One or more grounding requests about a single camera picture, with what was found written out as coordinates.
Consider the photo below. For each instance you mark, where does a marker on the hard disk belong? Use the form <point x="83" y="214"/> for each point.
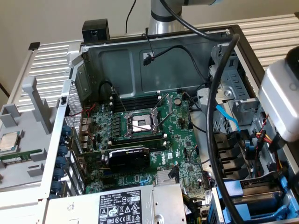
<point x="257" y="186"/>

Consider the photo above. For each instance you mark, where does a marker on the blue plastic disk carrier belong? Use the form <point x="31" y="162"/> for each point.
<point x="240" y="211"/>

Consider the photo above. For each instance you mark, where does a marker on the grey metal disk bay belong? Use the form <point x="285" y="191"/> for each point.
<point x="294" y="198"/>

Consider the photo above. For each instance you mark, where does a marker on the CPU socket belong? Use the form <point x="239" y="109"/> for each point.
<point x="140" y="122"/>

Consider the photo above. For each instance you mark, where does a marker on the black RAM slot bank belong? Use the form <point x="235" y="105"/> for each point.
<point x="137" y="141"/>
<point x="137" y="102"/>

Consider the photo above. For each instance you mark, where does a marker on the metal socket cover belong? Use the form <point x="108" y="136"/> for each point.
<point x="169" y="102"/>

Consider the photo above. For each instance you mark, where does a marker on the round coin battery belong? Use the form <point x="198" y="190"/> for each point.
<point x="178" y="101"/>

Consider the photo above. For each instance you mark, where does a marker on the green motherboard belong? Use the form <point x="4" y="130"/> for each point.
<point x="177" y="144"/>

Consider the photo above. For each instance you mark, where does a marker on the black graphics card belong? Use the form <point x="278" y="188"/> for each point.
<point x="128" y="159"/>

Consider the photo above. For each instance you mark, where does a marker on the open grey PC case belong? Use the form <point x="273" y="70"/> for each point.
<point x="121" y="67"/>

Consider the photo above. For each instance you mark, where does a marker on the silver finned heatsink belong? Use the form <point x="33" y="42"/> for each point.
<point x="162" y="177"/>

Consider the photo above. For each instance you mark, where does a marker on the dark blue slot latch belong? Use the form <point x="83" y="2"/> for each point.
<point x="66" y="130"/>
<point x="56" y="187"/>
<point x="59" y="174"/>
<point x="61" y="162"/>
<point x="63" y="151"/>

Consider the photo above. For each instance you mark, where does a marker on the black plastic guide block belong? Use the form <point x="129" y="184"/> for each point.
<point x="230" y="149"/>

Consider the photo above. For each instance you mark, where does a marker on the metal drive cage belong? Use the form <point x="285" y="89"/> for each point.
<point x="233" y="79"/>

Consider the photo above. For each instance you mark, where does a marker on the black box clamp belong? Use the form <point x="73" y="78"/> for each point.
<point x="95" y="29"/>

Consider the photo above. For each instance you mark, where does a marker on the grey power supply unit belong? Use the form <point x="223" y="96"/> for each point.
<point x="93" y="205"/>

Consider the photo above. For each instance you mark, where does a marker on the grey plastic parts rack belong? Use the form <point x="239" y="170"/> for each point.
<point x="35" y="140"/>

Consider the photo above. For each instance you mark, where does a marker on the green RAM stick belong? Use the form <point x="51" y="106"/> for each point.
<point x="21" y="156"/>

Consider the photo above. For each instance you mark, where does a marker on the silver CPU chip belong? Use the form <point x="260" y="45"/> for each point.
<point x="9" y="142"/>

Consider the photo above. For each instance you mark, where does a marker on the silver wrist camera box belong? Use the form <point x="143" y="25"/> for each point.
<point x="278" y="98"/>

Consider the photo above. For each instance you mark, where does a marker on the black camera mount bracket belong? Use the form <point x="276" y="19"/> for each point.
<point x="293" y="56"/>

